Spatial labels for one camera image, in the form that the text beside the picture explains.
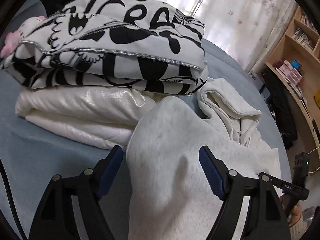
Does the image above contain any light grey zip hoodie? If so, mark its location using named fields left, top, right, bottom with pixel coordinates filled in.
left=126, top=78, right=281, bottom=239

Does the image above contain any person right hand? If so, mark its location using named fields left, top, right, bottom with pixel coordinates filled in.
left=279, top=195, right=302, bottom=227

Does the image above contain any cream knit right sleeve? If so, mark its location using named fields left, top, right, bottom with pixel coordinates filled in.
left=289, top=214, right=311, bottom=240

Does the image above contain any cream satin folded garment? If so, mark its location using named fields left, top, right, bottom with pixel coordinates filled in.
left=15, top=86, right=160, bottom=150

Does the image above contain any blue fleece bed blanket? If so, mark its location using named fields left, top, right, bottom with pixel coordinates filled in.
left=1, top=38, right=291, bottom=239

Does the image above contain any white cardboard box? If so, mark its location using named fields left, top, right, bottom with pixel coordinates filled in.
left=248, top=71, right=260, bottom=84

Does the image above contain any pink drawer organizer box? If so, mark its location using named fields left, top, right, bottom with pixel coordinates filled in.
left=274, top=60, right=302, bottom=86

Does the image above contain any wooden desk shelf unit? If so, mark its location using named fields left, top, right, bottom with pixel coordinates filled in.
left=264, top=8, right=319, bottom=168

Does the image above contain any black white graffiti garment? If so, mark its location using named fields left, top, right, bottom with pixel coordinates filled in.
left=1, top=0, right=208, bottom=95

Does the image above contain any white floral curtain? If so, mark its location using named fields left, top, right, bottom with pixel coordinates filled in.
left=159, top=0, right=297, bottom=73

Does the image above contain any pink white plush toy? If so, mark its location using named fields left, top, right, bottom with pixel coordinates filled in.
left=1, top=16, right=46, bottom=58

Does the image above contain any white cable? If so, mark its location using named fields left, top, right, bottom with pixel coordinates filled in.
left=307, top=147, right=320, bottom=175

